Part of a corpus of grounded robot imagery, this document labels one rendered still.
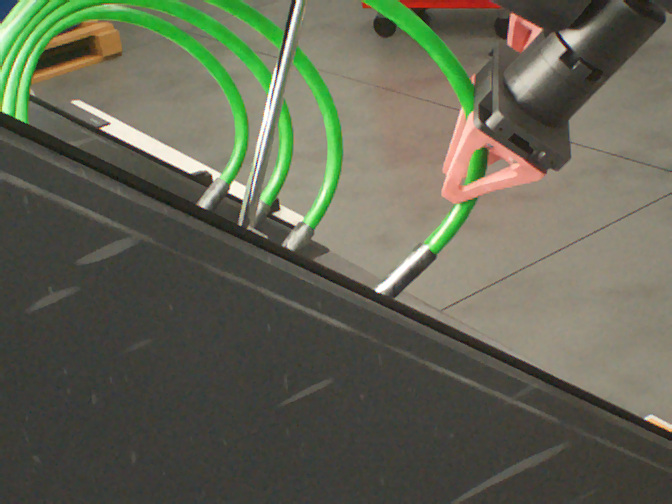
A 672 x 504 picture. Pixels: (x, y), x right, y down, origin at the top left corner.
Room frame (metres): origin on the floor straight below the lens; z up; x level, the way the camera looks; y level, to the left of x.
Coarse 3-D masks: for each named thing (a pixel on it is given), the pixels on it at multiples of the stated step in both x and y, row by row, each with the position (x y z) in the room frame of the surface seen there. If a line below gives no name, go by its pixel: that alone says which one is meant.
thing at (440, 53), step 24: (24, 0) 0.84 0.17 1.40; (48, 0) 0.84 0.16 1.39; (360, 0) 0.87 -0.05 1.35; (384, 0) 0.86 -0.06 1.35; (24, 24) 0.84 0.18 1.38; (408, 24) 0.86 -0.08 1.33; (0, 48) 0.83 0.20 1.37; (432, 48) 0.87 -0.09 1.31; (456, 72) 0.87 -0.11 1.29; (480, 168) 0.87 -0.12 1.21; (456, 216) 0.87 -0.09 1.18; (432, 240) 0.87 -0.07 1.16
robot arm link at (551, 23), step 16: (496, 0) 0.80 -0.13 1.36; (512, 0) 0.79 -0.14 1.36; (528, 0) 0.79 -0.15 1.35; (544, 0) 0.79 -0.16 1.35; (560, 0) 0.79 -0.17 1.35; (576, 0) 0.79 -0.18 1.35; (656, 0) 0.78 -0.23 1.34; (528, 16) 0.80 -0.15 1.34; (544, 16) 0.80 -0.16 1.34; (560, 16) 0.80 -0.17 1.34; (576, 16) 0.80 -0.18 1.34
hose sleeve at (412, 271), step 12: (420, 252) 0.86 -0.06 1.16; (432, 252) 0.86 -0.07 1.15; (396, 264) 0.87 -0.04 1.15; (408, 264) 0.86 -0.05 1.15; (420, 264) 0.86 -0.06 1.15; (384, 276) 0.87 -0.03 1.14; (396, 276) 0.86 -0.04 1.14; (408, 276) 0.86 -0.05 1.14; (372, 288) 0.87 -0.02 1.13; (384, 288) 0.86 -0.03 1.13; (396, 288) 0.86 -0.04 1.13
